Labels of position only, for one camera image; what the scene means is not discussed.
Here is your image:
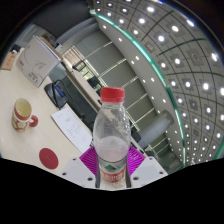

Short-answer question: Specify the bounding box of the group of ceiling lights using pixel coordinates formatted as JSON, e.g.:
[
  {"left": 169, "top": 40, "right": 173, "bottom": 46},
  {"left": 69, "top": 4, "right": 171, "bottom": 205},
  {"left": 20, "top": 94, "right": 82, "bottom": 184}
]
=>
[{"left": 93, "top": 0, "right": 224, "bottom": 161}]

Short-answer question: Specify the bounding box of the long curved conference desk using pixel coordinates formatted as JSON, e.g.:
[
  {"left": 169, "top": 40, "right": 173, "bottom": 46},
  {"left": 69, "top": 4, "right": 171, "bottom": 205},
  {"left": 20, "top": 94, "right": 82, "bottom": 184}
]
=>
[{"left": 59, "top": 59, "right": 148, "bottom": 154}]

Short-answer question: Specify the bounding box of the clear red-capped water bottle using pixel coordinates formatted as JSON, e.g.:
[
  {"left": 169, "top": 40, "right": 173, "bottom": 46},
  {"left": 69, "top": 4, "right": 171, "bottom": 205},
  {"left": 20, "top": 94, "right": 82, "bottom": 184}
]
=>
[{"left": 92, "top": 86, "right": 132, "bottom": 191}]

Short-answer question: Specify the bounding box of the large white cardboard box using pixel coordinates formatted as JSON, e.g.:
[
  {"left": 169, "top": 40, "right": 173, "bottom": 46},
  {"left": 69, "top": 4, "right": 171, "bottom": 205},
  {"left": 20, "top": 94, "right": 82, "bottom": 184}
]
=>
[{"left": 15, "top": 35, "right": 63, "bottom": 89}]

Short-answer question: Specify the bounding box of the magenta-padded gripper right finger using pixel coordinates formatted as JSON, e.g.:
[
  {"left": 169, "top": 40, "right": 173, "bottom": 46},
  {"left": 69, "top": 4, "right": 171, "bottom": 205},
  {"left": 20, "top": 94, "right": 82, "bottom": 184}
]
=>
[{"left": 126, "top": 145, "right": 169, "bottom": 189}]

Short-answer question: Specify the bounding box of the white printed paper sheet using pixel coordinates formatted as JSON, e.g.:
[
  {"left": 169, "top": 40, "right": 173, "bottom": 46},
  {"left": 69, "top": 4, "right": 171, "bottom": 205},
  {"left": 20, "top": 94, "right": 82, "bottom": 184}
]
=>
[{"left": 50, "top": 106, "right": 93, "bottom": 154}]

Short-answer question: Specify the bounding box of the red and white patterned mug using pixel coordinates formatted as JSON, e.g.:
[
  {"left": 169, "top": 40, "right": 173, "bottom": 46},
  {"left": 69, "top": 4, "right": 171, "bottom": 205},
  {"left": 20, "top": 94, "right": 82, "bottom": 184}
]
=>
[{"left": 11, "top": 97, "right": 39, "bottom": 133}]

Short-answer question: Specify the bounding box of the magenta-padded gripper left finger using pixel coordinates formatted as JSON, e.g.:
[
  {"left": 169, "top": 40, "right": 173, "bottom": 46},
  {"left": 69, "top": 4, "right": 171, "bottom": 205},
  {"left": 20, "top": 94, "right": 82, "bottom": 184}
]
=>
[{"left": 59, "top": 145, "right": 100, "bottom": 190}]

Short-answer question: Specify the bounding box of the flat round red coaster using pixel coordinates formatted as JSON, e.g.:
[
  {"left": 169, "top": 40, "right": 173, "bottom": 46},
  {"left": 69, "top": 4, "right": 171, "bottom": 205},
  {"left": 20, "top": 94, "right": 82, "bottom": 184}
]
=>
[{"left": 38, "top": 147, "right": 60, "bottom": 170}]

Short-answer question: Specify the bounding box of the row of black office chairs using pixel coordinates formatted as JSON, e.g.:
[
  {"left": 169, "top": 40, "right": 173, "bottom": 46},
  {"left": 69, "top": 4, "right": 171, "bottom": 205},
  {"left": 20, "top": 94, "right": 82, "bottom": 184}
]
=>
[{"left": 87, "top": 75, "right": 144, "bottom": 144}]

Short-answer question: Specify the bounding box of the black desk conference phone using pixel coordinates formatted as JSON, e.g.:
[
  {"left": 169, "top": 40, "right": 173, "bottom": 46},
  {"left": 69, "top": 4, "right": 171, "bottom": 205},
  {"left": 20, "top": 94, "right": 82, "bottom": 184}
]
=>
[{"left": 43, "top": 79, "right": 73, "bottom": 109}]

